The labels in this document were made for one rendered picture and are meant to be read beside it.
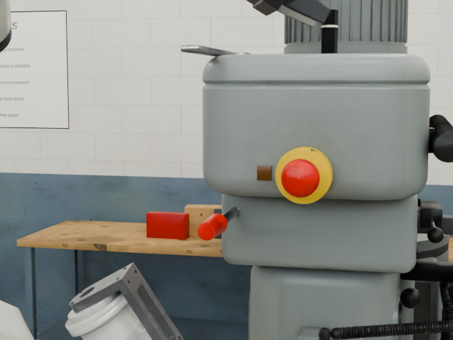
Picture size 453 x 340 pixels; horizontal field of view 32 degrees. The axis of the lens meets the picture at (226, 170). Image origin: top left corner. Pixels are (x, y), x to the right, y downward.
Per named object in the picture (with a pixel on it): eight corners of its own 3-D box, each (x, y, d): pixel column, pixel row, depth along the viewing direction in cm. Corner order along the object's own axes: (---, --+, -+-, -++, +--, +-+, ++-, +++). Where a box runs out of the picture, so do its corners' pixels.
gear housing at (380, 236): (418, 276, 93) (420, 193, 92) (218, 266, 99) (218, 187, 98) (417, 227, 126) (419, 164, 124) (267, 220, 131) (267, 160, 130)
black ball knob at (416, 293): (420, 312, 112) (421, 291, 112) (399, 310, 113) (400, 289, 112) (420, 305, 115) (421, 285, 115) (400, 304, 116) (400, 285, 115)
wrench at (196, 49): (207, 52, 81) (207, 43, 81) (171, 52, 82) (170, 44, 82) (250, 59, 105) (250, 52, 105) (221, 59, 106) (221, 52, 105)
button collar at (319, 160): (330, 205, 83) (331, 148, 82) (274, 203, 84) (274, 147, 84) (332, 202, 85) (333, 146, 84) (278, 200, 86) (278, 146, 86)
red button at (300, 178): (317, 199, 80) (318, 160, 80) (279, 197, 81) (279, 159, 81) (321, 195, 84) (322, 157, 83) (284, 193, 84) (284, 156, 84)
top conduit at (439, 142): (464, 163, 84) (466, 130, 84) (424, 162, 85) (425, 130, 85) (447, 135, 128) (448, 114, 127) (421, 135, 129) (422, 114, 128)
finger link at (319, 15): (319, 28, 102) (279, 3, 101) (332, 7, 102) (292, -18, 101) (323, 27, 101) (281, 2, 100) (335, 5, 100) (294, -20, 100)
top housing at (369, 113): (429, 205, 83) (433, 51, 81) (189, 197, 89) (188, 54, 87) (424, 162, 128) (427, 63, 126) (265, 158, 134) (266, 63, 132)
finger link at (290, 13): (323, 10, 107) (284, -14, 106) (311, 31, 107) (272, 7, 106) (320, 11, 109) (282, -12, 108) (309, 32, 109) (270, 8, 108)
